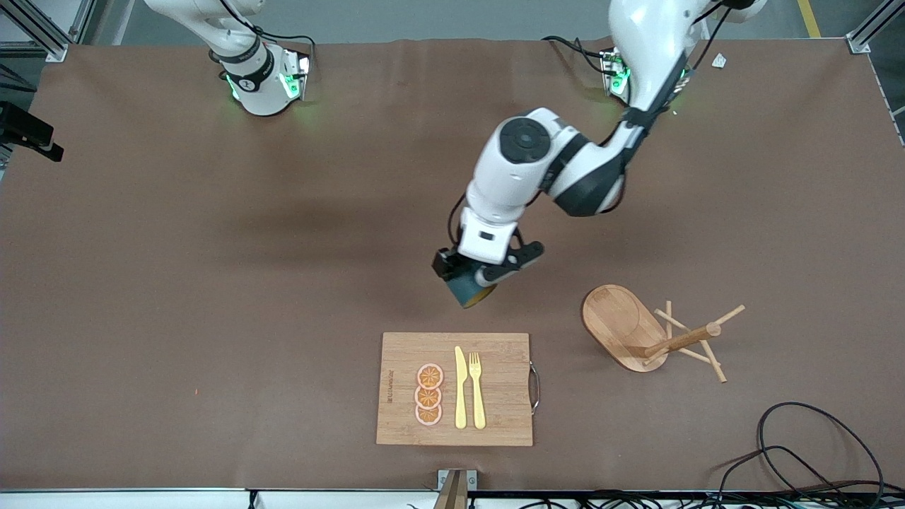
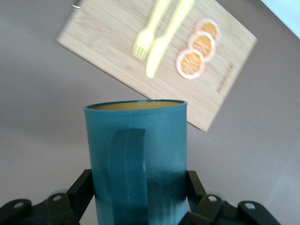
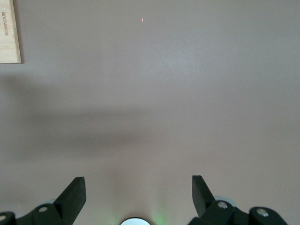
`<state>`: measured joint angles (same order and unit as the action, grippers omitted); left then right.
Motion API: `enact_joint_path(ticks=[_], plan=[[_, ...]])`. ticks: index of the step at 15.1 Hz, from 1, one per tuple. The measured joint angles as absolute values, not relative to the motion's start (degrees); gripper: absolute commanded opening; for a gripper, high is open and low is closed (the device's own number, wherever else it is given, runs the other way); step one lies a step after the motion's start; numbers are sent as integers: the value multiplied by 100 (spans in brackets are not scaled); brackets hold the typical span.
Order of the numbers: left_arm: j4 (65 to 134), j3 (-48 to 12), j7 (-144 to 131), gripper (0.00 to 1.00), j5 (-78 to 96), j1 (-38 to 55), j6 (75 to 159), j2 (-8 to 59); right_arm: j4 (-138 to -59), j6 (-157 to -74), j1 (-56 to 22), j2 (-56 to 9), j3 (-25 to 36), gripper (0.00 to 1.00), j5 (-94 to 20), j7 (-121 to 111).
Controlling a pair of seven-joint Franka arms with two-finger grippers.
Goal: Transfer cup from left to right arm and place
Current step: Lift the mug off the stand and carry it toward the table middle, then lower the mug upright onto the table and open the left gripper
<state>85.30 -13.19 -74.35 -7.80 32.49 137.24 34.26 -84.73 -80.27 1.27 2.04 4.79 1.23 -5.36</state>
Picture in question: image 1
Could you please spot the toy orange slice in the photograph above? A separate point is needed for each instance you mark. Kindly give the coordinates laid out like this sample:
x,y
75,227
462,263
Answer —
x,y
430,375
428,397
428,416

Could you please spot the small white paper scrap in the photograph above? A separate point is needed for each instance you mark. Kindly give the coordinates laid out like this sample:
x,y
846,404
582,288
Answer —
x,y
719,61

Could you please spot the wooden mug tree stand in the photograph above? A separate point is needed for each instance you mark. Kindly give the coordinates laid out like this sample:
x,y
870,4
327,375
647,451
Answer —
x,y
622,325

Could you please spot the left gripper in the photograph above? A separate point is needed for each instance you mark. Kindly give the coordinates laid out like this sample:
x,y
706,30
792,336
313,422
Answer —
x,y
445,266

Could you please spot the dark teal ribbed mug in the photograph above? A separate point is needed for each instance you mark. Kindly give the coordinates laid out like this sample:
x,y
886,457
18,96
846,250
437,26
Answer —
x,y
468,293

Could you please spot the yellow plastic knife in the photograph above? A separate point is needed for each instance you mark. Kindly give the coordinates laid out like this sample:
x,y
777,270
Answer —
x,y
460,389

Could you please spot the bamboo cutting board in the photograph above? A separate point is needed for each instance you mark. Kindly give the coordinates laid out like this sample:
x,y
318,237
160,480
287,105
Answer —
x,y
495,382

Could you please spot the yellow plastic fork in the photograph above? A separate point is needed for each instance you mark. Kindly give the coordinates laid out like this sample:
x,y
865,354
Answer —
x,y
477,396

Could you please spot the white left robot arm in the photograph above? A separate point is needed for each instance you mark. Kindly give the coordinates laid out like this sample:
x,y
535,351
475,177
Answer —
x,y
523,162

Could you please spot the aluminium frame profile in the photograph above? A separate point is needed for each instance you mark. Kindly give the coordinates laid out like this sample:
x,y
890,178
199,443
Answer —
x,y
42,35
866,35

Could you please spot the white table edge rail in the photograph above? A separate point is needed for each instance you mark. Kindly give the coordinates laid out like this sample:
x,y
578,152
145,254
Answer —
x,y
141,499

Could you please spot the metal bracket with wooden strut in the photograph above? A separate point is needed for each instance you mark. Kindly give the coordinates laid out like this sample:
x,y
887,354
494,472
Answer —
x,y
456,488

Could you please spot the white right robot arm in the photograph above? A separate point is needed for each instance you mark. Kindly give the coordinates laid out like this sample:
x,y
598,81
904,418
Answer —
x,y
258,85

